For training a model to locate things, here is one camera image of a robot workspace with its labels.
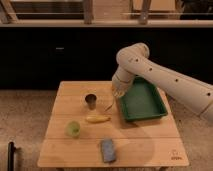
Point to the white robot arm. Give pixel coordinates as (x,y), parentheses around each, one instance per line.
(134,61)

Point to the wooden table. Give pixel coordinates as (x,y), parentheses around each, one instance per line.
(149,143)

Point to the green plastic cup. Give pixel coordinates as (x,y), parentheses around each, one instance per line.
(73,129)

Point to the black chair part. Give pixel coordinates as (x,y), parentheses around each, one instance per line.
(11,152)

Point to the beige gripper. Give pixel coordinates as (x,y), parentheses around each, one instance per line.
(118,92)

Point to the wooden railing shelf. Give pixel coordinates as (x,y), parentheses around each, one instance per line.
(106,13)

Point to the metal cup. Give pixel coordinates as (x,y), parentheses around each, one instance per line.
(91,101)

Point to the yellow banana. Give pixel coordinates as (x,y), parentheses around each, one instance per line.
(97,118)

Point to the green plastic tray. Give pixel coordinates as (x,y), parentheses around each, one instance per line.
(142,102)

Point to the blue grey sponge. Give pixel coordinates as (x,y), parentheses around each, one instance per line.
(108,151)

